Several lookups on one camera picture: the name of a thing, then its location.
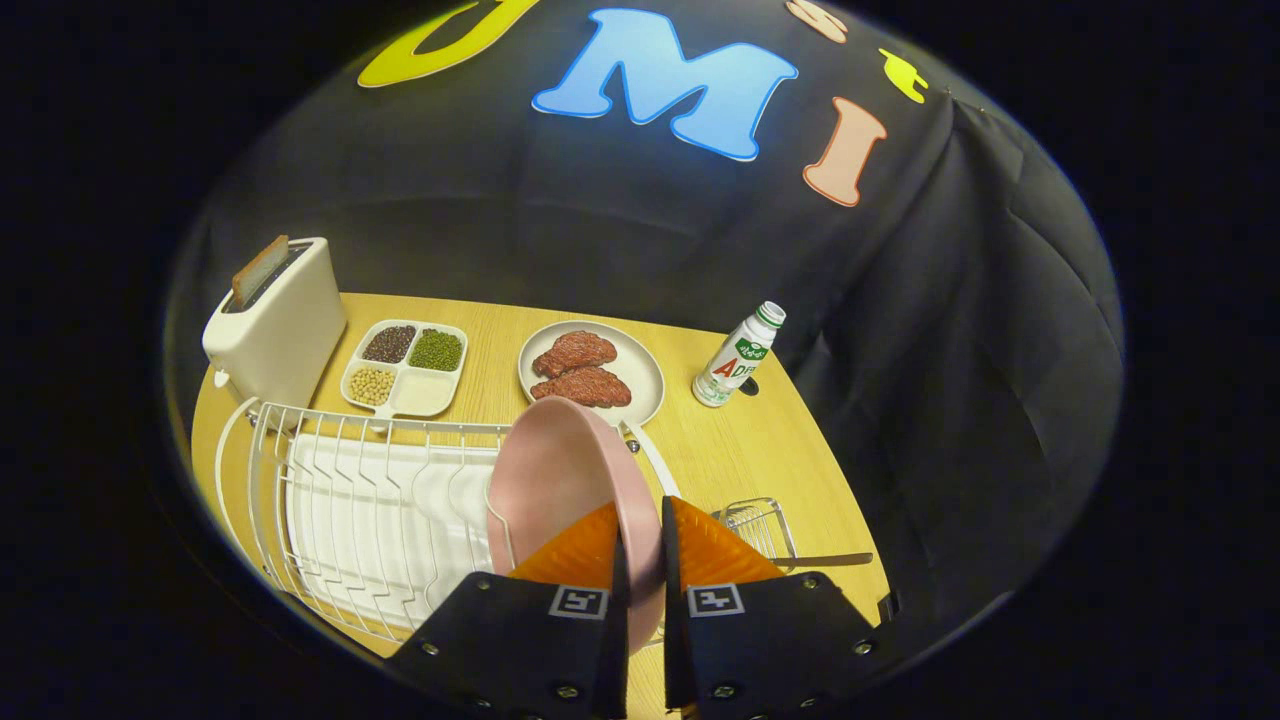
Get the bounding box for pink plate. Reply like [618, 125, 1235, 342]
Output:
[487, 396, 663, 656]

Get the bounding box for brown meat patty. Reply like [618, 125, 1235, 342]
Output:
[532, 331, 618, 379]
[530, 366, 633, 408]

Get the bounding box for white wire dish rack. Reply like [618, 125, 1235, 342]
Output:
[215, 397, 681, 646]

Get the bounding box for cream round plate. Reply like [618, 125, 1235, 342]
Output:
[518, 320, 666, 429]

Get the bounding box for white drain tray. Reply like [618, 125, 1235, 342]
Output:
[285, 432, 501, 631]

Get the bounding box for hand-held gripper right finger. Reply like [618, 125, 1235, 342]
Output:
[660, 495, 901, 720]

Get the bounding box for toast slice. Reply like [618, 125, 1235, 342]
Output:
[232, 235, 291, 308]

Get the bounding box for white toaster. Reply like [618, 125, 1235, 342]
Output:
[202, 236, 347, 416]

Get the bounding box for white drink bottle green label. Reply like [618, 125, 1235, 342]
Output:
[692, 301, 787, 408]

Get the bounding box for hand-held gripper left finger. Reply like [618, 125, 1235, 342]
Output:
[385, 500, 633, 720]

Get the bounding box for white divided tray with beans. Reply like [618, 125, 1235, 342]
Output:
[341, 319, 469, 419]

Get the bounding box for metal wire basket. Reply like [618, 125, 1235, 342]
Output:
[712, 497, 798, 573]

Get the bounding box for black backdrop cloth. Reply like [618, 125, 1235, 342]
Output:
[165, 0, 1126, 651]

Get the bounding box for wooden-handled metal spoon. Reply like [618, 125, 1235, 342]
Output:
[775, 552, 874, 573]

